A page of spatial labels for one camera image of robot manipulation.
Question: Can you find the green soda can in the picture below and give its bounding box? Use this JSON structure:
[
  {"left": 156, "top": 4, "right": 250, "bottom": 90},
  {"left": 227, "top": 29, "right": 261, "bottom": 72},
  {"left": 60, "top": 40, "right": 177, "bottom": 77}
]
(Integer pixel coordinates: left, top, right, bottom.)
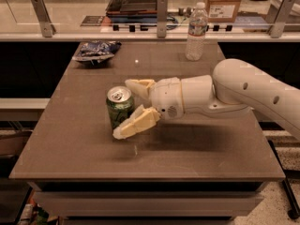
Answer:
[{"left": 106, "top": 86, "right": 135, "bottom": 128}]

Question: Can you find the cardboard box with label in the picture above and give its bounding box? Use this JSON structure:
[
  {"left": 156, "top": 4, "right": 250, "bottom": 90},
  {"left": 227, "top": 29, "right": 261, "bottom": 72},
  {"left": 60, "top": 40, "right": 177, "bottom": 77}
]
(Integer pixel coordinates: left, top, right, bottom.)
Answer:
[{"left": 204, "top": 0, "right": 242, "bottom": 23}]

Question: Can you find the left metal railing bracket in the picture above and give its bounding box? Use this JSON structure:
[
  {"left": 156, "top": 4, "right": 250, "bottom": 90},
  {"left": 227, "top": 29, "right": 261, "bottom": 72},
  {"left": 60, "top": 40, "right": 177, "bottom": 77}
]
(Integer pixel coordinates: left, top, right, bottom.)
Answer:
[{"left": 30, "top": 0, "right": 56, "bottom": 38}]

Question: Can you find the right metal railing bracket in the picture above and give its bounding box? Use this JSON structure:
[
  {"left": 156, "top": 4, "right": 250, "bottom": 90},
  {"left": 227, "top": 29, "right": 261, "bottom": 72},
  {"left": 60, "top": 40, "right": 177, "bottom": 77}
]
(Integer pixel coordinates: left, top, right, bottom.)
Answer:
[{"left": 269, "top": 0, "right": 296, "bottom": 38}]

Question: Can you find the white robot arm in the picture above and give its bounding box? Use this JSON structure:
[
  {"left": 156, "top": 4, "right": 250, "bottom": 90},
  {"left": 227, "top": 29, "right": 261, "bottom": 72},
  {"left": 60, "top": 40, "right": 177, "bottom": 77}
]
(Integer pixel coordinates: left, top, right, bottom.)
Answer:
[{"left": 112, "top": 59, "right": 300, "bottom": 140}]

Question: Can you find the orange and black tray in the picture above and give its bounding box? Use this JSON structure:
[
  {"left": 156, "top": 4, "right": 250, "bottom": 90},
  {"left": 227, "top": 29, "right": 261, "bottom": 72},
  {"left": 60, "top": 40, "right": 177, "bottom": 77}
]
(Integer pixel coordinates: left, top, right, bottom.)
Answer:
[{"left": 106, "top": 0, "right": 158, "bottom": 15}]

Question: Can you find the blue chip bag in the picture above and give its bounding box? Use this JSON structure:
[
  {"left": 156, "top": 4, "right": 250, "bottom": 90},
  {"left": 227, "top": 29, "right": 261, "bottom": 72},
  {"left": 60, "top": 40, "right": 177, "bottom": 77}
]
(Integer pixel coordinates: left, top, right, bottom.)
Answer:
[{"left": 72, "top": 40, "right": 122, "bottom": 63}]

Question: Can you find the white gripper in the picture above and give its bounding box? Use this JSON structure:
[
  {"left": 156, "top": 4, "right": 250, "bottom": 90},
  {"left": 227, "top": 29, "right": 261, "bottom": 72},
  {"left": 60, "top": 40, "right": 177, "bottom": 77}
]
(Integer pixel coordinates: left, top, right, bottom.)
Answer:
[{"left": 112, "top": 77, "right": 184, "bottom": 140}]

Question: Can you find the clear plastic water bottle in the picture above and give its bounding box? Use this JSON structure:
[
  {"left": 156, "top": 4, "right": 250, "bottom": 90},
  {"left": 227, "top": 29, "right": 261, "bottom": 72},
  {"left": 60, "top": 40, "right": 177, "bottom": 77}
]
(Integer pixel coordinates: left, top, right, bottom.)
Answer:
[{"left": 186, "top": 2, "right": 208, "bottom": 61}]

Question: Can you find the white table drawer front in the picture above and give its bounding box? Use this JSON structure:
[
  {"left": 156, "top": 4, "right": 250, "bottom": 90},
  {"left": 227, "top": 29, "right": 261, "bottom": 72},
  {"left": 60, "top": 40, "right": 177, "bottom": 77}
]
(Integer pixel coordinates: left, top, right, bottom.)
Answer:
[{"left": 34, "top": 192, "right": 263, "bottom": 218}]

